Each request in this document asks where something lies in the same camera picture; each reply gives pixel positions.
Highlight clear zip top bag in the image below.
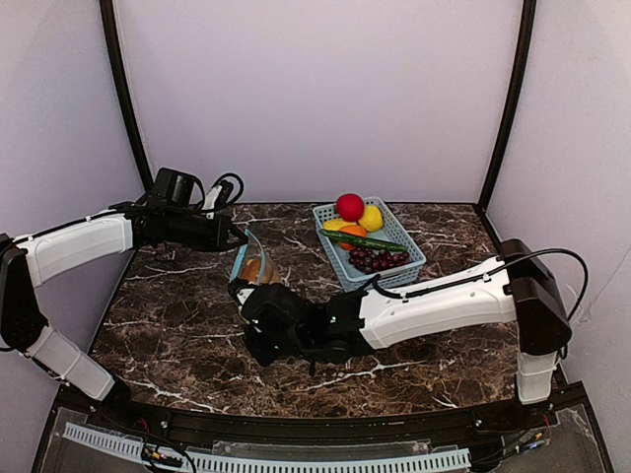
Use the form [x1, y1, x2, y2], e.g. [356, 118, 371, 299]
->
[230, 230, 281, 286]

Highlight brown toy kiwi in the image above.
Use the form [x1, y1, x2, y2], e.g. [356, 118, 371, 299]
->
[240, 258, 281, 285]

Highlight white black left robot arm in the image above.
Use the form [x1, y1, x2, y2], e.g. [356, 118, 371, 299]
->
[1, 168, 247, 402]

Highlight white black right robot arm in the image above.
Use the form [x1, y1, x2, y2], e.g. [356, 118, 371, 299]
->
[229, 238, 585, 429]

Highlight small yellow toy fruit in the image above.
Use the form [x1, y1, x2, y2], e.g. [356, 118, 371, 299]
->
[322, 219, 357, 232]

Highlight orange toy orange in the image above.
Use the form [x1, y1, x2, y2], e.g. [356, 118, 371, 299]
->
[339, 225, 368, 251]

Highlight red toy apple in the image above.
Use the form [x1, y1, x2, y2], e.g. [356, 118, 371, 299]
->
[336, 193, 365, 222]

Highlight green toy cucumber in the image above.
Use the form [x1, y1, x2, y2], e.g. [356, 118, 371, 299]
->
[319, 230, 407, 252]

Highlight light blue perforated basket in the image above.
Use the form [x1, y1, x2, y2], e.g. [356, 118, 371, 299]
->
[313, 197, 426, 292]

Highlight purple toy grapes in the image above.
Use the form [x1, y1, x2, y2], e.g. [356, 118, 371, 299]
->
[349, 248, 410, 274]

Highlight yellow toy lemon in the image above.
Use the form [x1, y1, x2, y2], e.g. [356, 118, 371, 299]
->
[358, 205, 384, 233]

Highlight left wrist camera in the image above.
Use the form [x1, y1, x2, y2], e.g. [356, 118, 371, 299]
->
[201, 172, 245, 220]

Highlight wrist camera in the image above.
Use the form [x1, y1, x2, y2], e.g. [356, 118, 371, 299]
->
[228, 278, 258, 312]
[201, 172, 245, 220]

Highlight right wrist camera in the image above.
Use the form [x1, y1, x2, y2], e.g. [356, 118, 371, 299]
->
[228, 278, 258, 312]

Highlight light blue slotted cable duct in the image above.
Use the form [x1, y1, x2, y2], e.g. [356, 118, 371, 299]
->
[62, 422, 471, 472]

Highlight black left rear frame post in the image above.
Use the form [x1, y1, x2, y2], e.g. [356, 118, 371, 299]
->
[99, 0, 154, 191]

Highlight black frame post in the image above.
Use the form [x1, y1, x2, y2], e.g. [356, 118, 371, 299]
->
[99, 0, 154, 191]
[476, 0, 537, 215]

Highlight black front frame rail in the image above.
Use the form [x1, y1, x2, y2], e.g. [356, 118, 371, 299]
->
[48, 383, 588, 452]

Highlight black right rear frame post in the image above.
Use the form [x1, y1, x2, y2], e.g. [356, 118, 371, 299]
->
[476, 0, 537, 215]

